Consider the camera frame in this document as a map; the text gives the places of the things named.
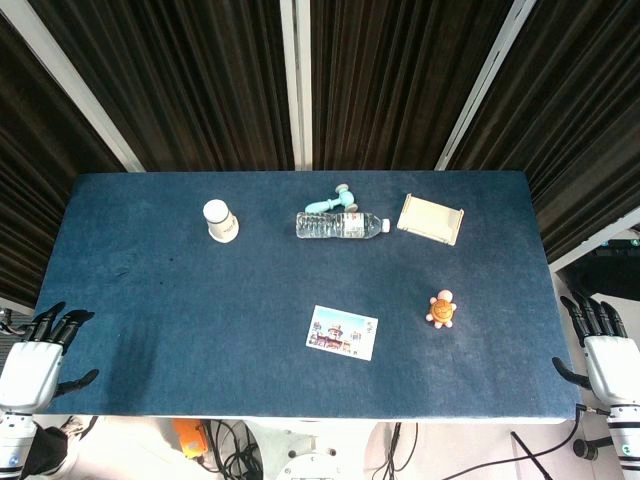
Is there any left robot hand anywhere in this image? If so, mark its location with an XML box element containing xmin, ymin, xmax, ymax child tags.
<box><xmin>0</xmin><ymin>301</ymin><xmax>100</xmax><ymax>414</ymax></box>

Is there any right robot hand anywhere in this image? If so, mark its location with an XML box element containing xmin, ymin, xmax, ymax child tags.
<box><xmin>551</xmin><ymin>290</ymin><xmax>640</xmax><ymax>407</ymax></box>

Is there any orange-pink turtle toy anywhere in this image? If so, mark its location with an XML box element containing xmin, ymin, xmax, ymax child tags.
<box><xmin>426</xmin><ymin>289</ymin><xmax>459</xmax><ymax>330</ymax></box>

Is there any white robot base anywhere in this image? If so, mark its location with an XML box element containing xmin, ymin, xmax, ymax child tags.
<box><xmin>244</xmin><ymin>418</ymin><xmax>386</xmax><ymax>480</ymax></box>

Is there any black tripod leg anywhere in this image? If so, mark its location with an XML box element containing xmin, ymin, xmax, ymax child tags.
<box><xmin>509</xmin><ymin>430</ymin><xmax>556</xmax><ymax>480</ymax></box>

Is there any orange device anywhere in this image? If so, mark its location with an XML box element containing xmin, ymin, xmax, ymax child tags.
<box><xmin>172</xmin><ymin>418</ymin><xmax>209</xmax><ymax>460</ymax></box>

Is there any cream plastic tray holder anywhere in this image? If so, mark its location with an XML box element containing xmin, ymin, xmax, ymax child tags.
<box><xmin>396</xmin><ymin>193</ymin><xmax>466</xmax><ymax>247</ymax></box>

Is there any white paper cup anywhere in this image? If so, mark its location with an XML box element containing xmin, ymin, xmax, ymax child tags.
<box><xmin>202</xmin><ymin>199</ymin><xmax>241</xmax><ymax>244</ymax></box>

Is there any palace picture postcard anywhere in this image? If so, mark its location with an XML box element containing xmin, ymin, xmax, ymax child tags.
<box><xmin>305</xmin><ymin>304</ymin><xmax>379</xmax><ymax>362</ymax></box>

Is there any blue table cloth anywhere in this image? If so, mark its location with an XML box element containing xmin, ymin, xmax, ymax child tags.
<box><xmin>30</xmin><ymin>170</ymin><xmax>582</xmax><ymax>420</ymax></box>

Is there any clear plastic water bottle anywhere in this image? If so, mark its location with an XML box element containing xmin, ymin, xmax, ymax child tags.
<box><xmin>295</xmin><ymin>211</ymin><xmax>392</xmax><ymax>240</ymax></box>

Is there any dark curtain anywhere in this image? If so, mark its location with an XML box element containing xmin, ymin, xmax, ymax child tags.
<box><xmin>0</xmin><ymin>0</ymin><xmax>640</xmax><ymax>309</ymax></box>

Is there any black cable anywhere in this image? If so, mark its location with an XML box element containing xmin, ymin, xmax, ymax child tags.
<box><xmin>449</xmin><ymin>403</ymin><xmax>612</xmax><ymax>480</ymax></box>

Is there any white frame post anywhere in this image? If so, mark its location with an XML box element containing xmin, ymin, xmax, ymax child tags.
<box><xmin>0</xmin><ymin>0</ymin><xmax>146</xmax><ymax>174</ymax></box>
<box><xmin>433</xmin><ymin>0</ymin><xmax>539</xmax><ymax>172</ymax></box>
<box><xmin>278</xmin><ymin>0</ymin><xmax>314</xmax><ymax>171</ymax></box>

